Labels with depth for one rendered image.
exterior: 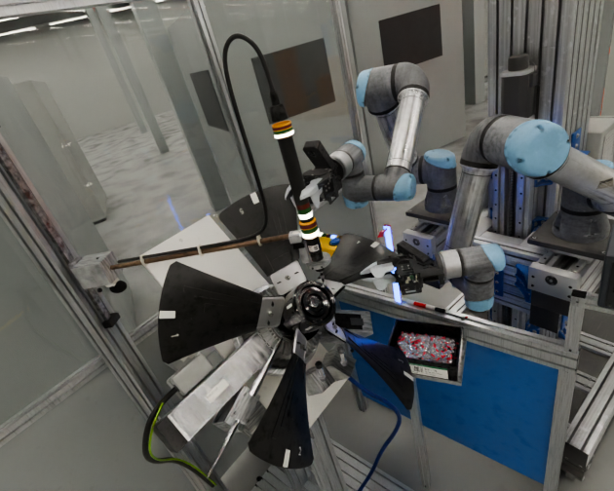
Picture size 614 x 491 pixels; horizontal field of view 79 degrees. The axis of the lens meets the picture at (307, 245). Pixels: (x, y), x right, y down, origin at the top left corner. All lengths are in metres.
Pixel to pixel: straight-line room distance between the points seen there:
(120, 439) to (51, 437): 0.25
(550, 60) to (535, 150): 0.58
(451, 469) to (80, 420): 1.52
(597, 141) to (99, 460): 2.16
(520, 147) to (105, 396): 1.49
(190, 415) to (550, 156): 0.98
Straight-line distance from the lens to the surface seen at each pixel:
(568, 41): 1.47
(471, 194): 1.10
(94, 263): 1.16
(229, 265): 1.19
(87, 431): 1.64
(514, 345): 1.35
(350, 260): 1.11
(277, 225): 1.01
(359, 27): 4.63
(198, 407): 0.97
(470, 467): 2.04
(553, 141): 0.97
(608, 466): 2.16
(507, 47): 1.54
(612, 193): 1.21
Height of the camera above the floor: 1.79
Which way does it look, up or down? 29 degrees down
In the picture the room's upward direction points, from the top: 16 degrees counter-clockwise
